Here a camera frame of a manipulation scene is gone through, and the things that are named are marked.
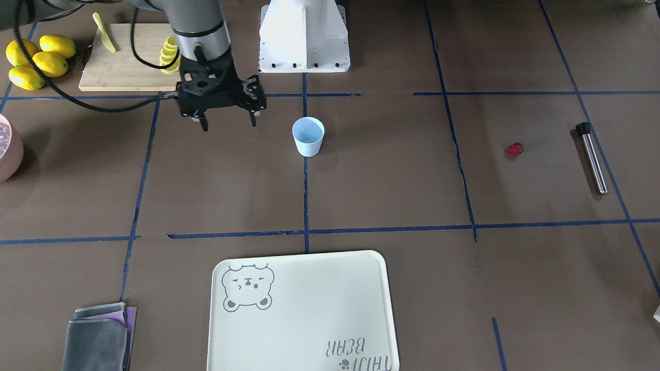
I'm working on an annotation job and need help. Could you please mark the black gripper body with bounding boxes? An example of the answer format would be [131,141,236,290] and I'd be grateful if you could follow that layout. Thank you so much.
[175,54,267,118]

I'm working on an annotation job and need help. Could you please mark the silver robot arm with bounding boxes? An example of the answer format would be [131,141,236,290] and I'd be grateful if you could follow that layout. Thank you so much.
[2,1,267,131]

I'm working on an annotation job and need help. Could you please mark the light blue plastic cup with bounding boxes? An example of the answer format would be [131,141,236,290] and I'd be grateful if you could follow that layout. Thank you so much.
[292,116,325,157]

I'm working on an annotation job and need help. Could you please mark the pink bowl of ice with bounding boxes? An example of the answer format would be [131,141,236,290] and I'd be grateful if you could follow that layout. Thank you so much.
[1,114,24,182]

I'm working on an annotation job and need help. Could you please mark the lemon slices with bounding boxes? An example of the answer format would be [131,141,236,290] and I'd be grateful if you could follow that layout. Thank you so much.
[159,36,180,74]

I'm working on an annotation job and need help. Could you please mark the wooden cutting board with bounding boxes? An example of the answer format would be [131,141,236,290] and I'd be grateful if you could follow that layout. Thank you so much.
[78,23,180,92]

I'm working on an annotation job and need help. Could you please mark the yellow plastic knife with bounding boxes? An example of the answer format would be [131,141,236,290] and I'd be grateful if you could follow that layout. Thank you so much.
[92,12,117,53]

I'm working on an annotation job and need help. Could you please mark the yellow lemon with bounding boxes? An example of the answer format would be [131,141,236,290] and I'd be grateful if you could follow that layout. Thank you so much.
[5,39,40,67]
[31,51,69,77]
[8,66,46,91]
[39,35,76,59]

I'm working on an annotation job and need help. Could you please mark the cream bear tray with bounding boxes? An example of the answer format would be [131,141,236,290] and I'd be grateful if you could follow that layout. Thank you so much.
[206,250,400,370]

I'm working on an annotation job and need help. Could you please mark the grey folded cloth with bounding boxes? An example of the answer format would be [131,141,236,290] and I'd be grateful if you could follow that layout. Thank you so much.
[61,301,137,370]

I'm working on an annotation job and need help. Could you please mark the red strawberry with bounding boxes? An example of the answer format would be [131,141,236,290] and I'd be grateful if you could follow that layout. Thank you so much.
[505,142,524,157]

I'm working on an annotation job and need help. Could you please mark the steel muddler black tip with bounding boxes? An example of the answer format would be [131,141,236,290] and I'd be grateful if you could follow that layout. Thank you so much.
[575,122,608,195]

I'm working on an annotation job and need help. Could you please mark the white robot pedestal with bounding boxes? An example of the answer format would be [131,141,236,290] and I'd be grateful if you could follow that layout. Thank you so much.
[258,1,351,74]

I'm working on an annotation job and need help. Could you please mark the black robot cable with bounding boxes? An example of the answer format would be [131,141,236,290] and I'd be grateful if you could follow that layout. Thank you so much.
[13,0,181,113]

